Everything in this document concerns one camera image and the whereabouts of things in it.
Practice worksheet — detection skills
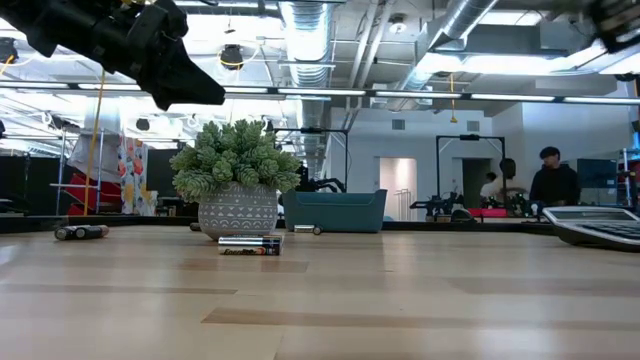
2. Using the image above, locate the dark teal plastic bin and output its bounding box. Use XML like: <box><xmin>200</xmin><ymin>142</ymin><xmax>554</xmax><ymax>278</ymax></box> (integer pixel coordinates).
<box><xmin>280</xmin><ymin>189</ymin><xmax>391</xmax><ymax>235</ymax></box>

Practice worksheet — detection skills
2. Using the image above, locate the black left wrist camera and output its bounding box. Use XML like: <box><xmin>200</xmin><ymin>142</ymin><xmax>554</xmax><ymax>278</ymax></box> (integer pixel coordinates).
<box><xmin>142</xmin><ymin>0</ymin><xmax>190</xmax><ymax>42</ymax></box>

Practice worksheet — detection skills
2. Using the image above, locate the dark wall monitor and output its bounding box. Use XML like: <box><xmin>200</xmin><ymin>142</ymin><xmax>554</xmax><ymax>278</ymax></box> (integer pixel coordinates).
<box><xmin>576</xmin><ymin>158</ymin><xmax>619</xmax><ymax>190</ymax></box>

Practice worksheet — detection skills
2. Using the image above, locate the silver spiral ventilation duct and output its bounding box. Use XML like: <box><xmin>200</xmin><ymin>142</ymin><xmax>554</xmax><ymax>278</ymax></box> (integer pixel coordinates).
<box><xmin>397</xmin><ymin>0</ymin><xmax>501</xmax><ymax>94</ymax></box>
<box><xmin>277</xmin><ymin>0</ymin><xmax>335</xmax><ymax>194</ymax></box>

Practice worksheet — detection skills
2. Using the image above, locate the black background stand frame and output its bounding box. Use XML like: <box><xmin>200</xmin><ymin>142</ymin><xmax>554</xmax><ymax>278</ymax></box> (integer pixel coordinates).
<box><xmin>434</xmin><ymin>133</ymin><xmax>508</xmax><ymax>214</ymax></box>

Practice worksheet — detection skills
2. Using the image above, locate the red box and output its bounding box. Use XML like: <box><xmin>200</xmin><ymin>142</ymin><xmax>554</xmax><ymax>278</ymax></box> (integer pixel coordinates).
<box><xmin>468</xmin><ymin>207</ymin><xmax>509</xmax><ymax>220</ymax></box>

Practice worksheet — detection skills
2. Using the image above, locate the red board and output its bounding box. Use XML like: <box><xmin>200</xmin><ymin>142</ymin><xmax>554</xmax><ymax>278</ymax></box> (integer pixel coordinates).
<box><xmin>63</xmin><ymin>171</ymin><xmax>124</xmax><ymax>217</ymax></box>

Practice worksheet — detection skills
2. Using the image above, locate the long ceiling light bar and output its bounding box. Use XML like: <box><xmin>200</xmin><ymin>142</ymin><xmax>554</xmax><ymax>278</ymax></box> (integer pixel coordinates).
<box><xmin>0</xmin><ymin>79</ymin><xmax>640</xmax><ymax>106</ymax></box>

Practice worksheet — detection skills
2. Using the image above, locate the artificial succulent in grey pot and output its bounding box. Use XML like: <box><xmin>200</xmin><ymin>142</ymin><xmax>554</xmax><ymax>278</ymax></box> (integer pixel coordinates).
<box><xmin>168</xmin><ymin>118</ymin><xmax>303</xmax><ymax>241</ymax></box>

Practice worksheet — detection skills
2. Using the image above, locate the colourful patterned banner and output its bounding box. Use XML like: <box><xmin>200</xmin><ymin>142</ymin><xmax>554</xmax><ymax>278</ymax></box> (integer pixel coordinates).
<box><xmin>118</xmin><ymin>137</ymin><xmax>151</xmax><ymax>217</ymax></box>

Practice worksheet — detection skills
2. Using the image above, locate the person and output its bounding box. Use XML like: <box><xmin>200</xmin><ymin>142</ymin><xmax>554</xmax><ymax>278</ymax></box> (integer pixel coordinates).
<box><xmin>478</xmin><ymin>171</ymin><xmax>503</xmax><ymax>200</ymax></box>
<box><xmin>528</xmin><ymin>145</ymin><xmax>582</xmax><ymax>208</ymax></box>

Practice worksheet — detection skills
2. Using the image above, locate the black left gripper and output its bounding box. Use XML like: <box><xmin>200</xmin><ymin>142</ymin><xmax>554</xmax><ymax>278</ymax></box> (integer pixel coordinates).
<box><xmin>91</xmin><ymin>11</ymin><xmax>227</xmax><ymax>113</ymax></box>

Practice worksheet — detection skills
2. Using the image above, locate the black metal table frame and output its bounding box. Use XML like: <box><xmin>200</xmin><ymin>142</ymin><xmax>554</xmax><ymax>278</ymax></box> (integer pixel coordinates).
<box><xmin>0</xmin><ymin>213</ymin><xmax>566</xmax><ymax>236</ymax></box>

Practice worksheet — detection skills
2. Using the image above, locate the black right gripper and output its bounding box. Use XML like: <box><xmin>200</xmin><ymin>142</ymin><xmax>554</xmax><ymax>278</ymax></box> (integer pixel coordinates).
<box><xmin>585</xmin><ymin>0</ymin><xmax>640</xmax><ymax>55</ymax></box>

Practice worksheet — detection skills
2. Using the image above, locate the black ceiling dome camera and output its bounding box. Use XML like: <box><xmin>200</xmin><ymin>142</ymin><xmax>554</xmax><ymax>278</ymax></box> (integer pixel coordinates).
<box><xmin>219</xmin><ymin>43</ymin><xmax>246</xmax><ymax>72</ymax></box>

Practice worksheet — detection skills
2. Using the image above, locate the grey desk calculator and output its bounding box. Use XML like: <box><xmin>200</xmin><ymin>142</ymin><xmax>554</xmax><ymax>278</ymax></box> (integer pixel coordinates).
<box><xmin>541</xmin><ymin>205</ymin><xmax>640</xmax><ymax>253</ymax></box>

